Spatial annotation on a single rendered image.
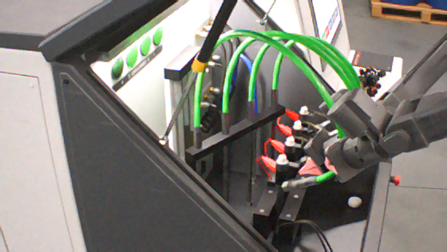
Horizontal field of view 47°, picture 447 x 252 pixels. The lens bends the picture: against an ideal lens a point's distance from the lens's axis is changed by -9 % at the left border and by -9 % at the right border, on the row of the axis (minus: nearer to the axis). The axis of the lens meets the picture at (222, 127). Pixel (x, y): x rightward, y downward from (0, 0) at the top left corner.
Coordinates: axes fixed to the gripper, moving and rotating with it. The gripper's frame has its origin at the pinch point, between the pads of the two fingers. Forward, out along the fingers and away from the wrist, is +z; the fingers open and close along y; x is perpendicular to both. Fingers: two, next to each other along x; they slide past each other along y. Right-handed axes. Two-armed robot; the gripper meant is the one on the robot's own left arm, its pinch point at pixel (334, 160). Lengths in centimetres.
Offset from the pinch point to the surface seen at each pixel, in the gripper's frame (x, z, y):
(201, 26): -43, 34, -4
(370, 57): -18, 80, -79
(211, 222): -2.5, -3.8, 27.6
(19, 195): -25, 21, 56
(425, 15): -40, 333, -359
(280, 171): -2.5, 21.0, 2.2
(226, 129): -17.0, 31.5, 4.8
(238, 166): -8, 65, -5
